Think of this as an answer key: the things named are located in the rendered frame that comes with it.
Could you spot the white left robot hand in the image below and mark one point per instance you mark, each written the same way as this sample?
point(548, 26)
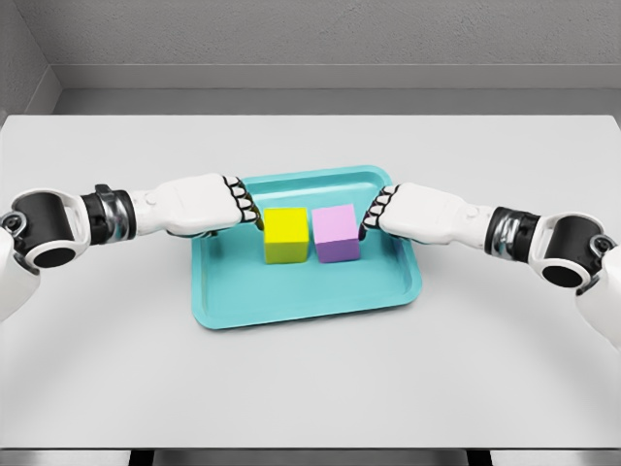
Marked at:
point(208, 204)

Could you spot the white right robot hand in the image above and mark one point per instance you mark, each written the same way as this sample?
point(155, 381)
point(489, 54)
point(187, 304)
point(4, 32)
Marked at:
point(412, 211)

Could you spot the pink cube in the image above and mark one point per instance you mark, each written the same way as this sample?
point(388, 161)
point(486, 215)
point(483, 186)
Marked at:
point(336, 233)

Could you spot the yellow cube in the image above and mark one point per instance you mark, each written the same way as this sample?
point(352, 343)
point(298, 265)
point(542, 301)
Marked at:
point(286, 233)

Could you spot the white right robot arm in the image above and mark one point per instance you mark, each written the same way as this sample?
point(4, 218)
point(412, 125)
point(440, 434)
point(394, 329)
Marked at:
point(548, 242)

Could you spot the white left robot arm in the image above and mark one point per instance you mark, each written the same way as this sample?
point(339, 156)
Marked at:
point(73, 228)

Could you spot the teal tray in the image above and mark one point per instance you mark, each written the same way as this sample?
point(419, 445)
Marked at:
point(310, 291)

